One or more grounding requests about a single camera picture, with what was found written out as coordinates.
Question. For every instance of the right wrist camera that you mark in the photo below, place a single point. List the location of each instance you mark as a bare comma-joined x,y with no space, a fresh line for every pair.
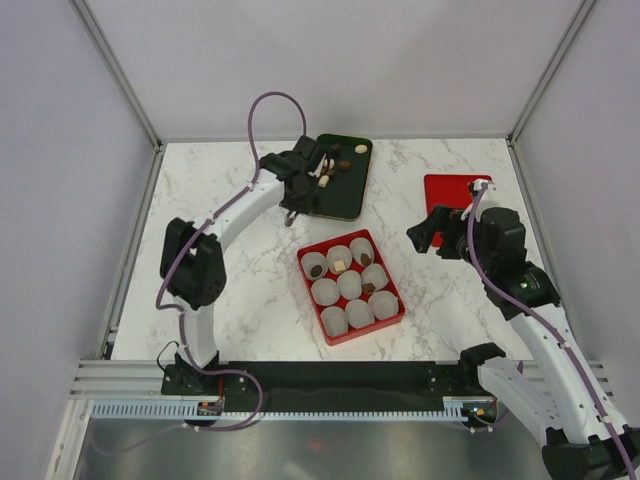
482,195

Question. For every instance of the dark green tray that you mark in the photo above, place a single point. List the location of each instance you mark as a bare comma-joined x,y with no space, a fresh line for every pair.
343,197

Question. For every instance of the metal tongs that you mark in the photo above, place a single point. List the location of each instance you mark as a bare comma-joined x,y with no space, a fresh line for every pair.
290,216

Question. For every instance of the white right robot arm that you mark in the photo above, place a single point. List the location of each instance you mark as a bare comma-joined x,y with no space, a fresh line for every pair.
581,433

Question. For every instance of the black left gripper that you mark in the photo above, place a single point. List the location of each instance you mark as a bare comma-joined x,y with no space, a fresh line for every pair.
304,207

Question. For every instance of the dark oval chocolate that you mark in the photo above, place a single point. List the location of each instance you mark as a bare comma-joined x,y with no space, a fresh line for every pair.
316,271

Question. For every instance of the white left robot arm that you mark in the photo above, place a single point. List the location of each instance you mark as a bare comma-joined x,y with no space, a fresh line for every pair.
192,266

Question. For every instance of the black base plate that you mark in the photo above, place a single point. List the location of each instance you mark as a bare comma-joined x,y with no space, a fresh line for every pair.
326,385

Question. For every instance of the white paper cup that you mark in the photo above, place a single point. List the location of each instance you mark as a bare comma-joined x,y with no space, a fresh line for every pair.
311,259
335,321
384,305
325,292
359,314
361,245
339,253
350,285
375,274

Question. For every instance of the red box lid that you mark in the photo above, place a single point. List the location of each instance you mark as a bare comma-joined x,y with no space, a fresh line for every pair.
451,190

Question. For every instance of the white slotted cable duct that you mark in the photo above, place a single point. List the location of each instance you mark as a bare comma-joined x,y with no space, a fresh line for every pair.
194,410

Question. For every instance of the red chocolate box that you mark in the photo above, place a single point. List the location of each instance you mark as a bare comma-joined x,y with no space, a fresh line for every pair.
351,334

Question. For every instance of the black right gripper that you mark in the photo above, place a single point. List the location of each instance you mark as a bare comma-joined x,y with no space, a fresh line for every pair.
421,234

